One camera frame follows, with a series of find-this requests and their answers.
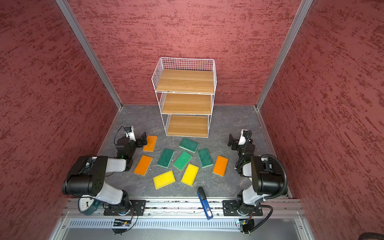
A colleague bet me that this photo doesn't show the yellow sponge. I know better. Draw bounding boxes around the yellow sponge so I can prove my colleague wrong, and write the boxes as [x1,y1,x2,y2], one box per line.
[181,164,199,187]
[153,170,176,190]

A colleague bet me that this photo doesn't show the circuit board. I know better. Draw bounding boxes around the circuit board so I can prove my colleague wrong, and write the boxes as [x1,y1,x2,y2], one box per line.
[237,219,255,231]
[113,219,132,228]

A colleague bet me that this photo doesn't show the left circuit board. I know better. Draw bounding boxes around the left circuit board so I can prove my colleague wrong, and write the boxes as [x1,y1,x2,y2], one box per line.
[113,219,132,228]

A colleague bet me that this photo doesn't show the orange sponge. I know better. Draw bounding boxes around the orange sponge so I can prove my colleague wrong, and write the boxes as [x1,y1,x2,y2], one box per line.
[213,156,229,177]
[143,136,158,152]
[134,155,153,176]

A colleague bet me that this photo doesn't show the aluminium mounting rail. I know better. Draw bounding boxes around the aluminium mounting rail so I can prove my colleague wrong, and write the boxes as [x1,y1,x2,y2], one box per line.
[60,197,306,220]

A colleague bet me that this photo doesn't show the top wooden shelf board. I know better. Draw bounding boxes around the top wooden shelf board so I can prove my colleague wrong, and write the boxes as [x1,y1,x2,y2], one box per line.
[156,69,214,95]

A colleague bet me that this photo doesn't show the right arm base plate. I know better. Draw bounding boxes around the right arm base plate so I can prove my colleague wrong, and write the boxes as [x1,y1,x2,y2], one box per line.
[222,200,263,217]

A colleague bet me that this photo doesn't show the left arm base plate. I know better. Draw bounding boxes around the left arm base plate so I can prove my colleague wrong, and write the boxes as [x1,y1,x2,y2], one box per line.
[104,200,147,217]

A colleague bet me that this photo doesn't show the dark green sponge top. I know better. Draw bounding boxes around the dark green sponge top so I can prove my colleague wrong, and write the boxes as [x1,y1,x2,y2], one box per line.
[179,138,199,153]

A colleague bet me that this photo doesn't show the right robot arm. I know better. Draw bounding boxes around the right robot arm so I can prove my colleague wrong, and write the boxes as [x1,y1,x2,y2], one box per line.
[228,130,288,216]

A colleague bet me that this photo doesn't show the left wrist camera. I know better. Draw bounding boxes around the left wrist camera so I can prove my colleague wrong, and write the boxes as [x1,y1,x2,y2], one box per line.
[124,126,136,141]

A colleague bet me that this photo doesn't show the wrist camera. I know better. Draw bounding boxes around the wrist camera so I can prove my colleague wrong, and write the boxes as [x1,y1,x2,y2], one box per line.
[124,126,136,141]
[239,130,253,145]

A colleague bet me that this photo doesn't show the middle wooden shelf board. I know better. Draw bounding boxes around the middle wooden shelf board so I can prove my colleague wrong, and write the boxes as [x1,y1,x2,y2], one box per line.
[160,93,213,115]

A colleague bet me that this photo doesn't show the blue black stapler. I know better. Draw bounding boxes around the blue black stapler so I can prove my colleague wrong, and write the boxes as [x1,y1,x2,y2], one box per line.
[197,187,214,220]

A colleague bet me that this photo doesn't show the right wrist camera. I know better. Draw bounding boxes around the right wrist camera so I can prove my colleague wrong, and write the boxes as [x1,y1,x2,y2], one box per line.
[239,130,253,145]

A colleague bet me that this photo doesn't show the white wire shelf rack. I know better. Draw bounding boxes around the white wire shelf rack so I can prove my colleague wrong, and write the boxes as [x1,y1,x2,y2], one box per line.
[152,57,217,138]

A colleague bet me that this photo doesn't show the dark green sponge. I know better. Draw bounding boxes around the dark green sponge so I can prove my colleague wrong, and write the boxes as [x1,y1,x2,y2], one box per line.
[157,148,175,169]
[198,148,214,168]
[179,138,199,153]

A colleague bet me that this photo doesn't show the bottom wooden shelf board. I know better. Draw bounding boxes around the bottom wooden shelf board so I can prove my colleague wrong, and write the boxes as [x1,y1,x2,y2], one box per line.
[167,115,209,138]

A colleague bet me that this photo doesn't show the wooden shelf board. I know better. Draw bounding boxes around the wooden shelf board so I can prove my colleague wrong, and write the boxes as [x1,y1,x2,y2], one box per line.
[156,69,214,95]
[160,93,213,115]
[167,115,209,138]

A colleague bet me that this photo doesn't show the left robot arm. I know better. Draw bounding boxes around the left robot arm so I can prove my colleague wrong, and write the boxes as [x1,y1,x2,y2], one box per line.
[62,132,148,216]

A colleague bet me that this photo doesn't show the teal alarm clock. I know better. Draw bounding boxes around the teal alarm clock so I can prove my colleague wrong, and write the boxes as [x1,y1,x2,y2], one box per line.
[78,197,101,216]

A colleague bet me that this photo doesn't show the right circuit board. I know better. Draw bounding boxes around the right circuit board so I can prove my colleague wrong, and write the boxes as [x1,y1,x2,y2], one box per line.
[237,219,255,231]

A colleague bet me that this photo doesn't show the bright green sponge middle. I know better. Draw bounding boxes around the bright green sponge middle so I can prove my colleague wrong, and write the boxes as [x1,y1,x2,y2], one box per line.
[174,151,193,171]

